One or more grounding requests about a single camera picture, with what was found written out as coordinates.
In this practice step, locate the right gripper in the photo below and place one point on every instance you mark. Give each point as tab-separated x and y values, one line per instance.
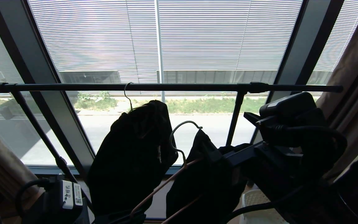
266	161

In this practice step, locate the pink clothes hanger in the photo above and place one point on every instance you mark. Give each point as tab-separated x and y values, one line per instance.
157	190
125	91

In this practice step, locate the black garment with green print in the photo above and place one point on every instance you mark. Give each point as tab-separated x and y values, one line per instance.
129	161

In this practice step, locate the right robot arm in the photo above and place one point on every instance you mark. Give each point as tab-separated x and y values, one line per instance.
353	193

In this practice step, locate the white laundry basket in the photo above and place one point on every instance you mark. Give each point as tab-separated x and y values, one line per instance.
259	214

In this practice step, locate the black clothes rack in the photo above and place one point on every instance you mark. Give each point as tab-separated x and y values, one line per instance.
182	87

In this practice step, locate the window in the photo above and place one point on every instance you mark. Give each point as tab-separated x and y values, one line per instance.
39	62

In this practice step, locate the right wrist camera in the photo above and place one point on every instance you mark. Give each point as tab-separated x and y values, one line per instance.
287	105

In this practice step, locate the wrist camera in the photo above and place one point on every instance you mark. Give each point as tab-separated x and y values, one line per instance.
287	105
67	199

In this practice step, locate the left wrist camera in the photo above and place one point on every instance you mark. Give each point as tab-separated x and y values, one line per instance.
67	199

